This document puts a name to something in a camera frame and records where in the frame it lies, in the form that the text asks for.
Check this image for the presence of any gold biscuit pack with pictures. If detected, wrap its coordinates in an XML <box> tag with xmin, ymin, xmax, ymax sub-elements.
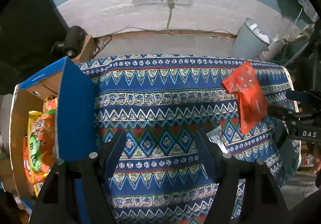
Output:
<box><xmin>27</xmin><ymin>111</ymin><xmax>44</xmax><ymax>196</ymax></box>

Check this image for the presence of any blue patterned tablecloth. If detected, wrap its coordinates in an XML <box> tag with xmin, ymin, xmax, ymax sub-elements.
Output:
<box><xmin>79</xmin><ymin>54</ymin><xmax>301</xmax><ymax>223</ymax></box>

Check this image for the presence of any blue cardboard box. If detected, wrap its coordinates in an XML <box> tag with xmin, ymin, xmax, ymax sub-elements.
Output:
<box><xmin>9</xmin><ymin>57</ymin><xmax>97</xmax><ymax>210</ymax></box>

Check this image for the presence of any red white snack bag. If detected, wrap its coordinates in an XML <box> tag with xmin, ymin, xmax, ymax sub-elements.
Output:
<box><xmin>43</xmin><ymin>95</ymin><xmax>58</xmax><ymax>113</ymax></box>

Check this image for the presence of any red candy bag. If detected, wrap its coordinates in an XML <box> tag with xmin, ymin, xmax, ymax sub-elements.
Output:
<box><xmin>222</xmin><ymin>61</ymin><xmax>268</xmax><ymax>134</ymax></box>

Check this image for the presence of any silver foil snack pack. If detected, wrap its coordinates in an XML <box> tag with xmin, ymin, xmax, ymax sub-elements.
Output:
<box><xmin>206</xmin><ymin>125</ymin><xmax>228</xmax><ymax>153</ymax></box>

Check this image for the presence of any small cardboard box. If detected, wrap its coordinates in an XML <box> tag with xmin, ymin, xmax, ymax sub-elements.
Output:
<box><xmin>72</xmin><ymin>35</ymin><xmax>96</xmax><ymax>64</ymax></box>

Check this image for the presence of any grey plug and cable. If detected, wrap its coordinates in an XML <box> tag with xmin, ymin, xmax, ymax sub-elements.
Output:
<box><xmin>165</xmin><ymin>0</ymin><xmax>176</xmax><ymax>36</ymax></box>

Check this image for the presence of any orange green snack bag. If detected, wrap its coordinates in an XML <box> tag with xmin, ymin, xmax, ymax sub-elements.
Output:
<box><xmin>25</xmin><ymin>110</ymin><xmax>56</xmax><ymax>183</ymax></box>

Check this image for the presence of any black hanging curtain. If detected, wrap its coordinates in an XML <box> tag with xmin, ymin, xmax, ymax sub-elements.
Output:
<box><xmin>1</xmin><ymin>0</ymin><xmax>67</xmax><ymax>95</ymax></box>

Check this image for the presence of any light blue waste bin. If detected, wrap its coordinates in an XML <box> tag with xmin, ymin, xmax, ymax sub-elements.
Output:
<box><xmin>231</xmin><ymin>18</ymin><xmax>273</xmax><ymax>60</ymax></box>

